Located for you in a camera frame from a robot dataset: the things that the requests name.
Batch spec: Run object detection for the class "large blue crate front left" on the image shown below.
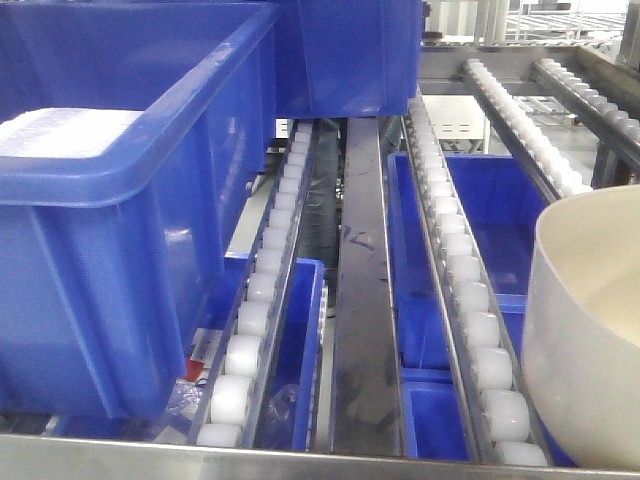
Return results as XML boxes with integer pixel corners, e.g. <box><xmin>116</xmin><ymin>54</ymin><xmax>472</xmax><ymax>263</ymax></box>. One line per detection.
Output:
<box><xmin>1</xmin><ymin>1</ymin><xmax>278</xmax><ymax>418</ymax></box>

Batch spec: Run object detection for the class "white roller track left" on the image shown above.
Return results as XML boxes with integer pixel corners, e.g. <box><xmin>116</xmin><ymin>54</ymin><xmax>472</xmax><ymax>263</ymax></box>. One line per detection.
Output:
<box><xmin>186</xmin><ymin>120</ymin><xmax>318</xmax><ymax>448</ymax></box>

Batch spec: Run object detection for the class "white roller track far right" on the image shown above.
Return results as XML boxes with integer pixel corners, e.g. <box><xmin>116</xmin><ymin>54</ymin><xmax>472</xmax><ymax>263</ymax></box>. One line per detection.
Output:
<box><xmin>533</xmin><ymin>58</ymin><xmax>639</xmax><ymax>174</ymax></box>

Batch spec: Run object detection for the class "white sheet in crate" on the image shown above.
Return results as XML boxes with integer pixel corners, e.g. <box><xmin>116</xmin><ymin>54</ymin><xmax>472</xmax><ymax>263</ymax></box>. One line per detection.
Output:
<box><xmin>1</xmin><ymin>107</ymin><xmax>141</xmax><ymax>159</ymax></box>

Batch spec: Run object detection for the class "dark steel divider rail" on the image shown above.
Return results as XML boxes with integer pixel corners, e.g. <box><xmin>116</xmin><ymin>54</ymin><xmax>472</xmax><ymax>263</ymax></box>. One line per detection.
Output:
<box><xmin>331</xmin><ymin>117</ymin><xmax>405</xmax><ymax>457</ymax></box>

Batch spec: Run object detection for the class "white roller track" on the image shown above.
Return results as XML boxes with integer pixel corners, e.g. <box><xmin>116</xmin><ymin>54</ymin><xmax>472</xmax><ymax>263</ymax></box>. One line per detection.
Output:
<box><xmin>402</xmin><ymin>95</ymin><xmax>553</xmax><ymax>467</ymax></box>
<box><xmin>533</xmin><ymin>58</ymin><xmax>639</xmax><ymax>174</ymax></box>
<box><xmin>463</xmin><ymin>59</ymin><xmax>592</xmax><ymax>203</ymax></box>
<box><xmin>186</xmin><ymin>120</ymin><xmax>318</xmax><ymax>448</ymax></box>

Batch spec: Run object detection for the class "blue crate lower left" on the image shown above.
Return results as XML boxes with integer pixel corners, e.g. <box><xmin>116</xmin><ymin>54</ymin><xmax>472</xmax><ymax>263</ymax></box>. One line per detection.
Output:
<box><xmin>51</xmin><ymin>253</ymin><xmax>325</xmax><ymax>450</ymax></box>

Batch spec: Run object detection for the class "blue crate upper centre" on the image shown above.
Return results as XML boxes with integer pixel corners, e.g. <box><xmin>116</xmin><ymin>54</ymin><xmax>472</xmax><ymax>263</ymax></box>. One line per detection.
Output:
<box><xmin>274</xmin><ymin>0</ymin><xmax>423</xmax><ymax>119</ymax></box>

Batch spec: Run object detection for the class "steel front shelf edge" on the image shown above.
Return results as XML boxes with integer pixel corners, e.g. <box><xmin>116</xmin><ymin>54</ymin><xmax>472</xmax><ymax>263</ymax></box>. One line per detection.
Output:
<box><xmin>1</xmin><ymin>434</ymin><xmax>639</xmax><ymax>479</ymax></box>

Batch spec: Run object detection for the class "white roller track centre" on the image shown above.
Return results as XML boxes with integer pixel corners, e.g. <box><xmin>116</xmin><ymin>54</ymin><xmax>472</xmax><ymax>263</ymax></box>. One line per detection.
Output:
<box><xmin>402</xmin><ymin>95</ymin><xmax>553</xmax><ymax>467</ymax></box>

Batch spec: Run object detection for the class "blue crate lower right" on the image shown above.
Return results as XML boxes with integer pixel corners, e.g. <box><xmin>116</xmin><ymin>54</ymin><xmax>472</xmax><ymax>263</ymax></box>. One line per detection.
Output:
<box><xmin>387</xmin><ymin>154</ymin><xmax>544</xmax><ymax>370</ymax></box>

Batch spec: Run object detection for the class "blue crate lower front centre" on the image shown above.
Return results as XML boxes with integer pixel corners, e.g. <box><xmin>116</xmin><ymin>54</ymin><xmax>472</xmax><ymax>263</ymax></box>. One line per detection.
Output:
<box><xmin>401</xmin><ymin>368</ymin><xmax>469</xmax><ymax>461</ymax></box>

